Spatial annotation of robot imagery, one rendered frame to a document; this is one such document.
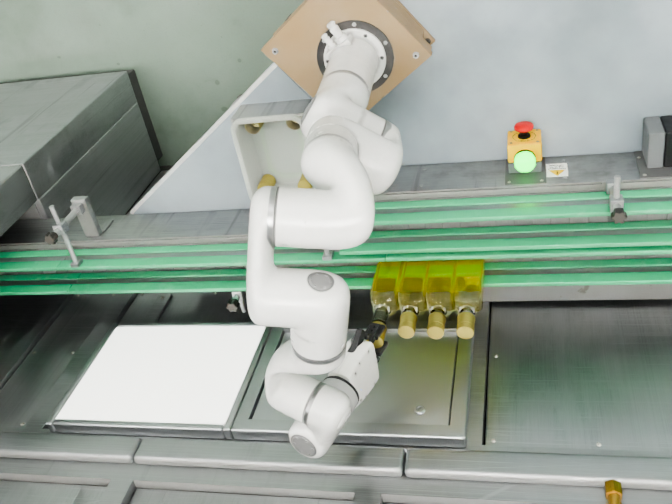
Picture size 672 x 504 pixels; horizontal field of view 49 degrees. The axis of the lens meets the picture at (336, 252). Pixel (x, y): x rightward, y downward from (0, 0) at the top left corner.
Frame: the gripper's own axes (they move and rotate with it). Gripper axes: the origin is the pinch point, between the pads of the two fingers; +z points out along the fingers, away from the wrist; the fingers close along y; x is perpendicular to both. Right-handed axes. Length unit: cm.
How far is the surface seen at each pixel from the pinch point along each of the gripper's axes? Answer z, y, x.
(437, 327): 5.6, 1.2, -10.8
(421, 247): 23.8, 6.1, -0.4
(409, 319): 6.0, 1.4, -4.8
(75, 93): 57, 21, 130
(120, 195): 49, -10, 116
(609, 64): 55, 36, -31
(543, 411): 6.6, -15.9, -31.0
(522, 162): 39.9, 19.8, -17.8
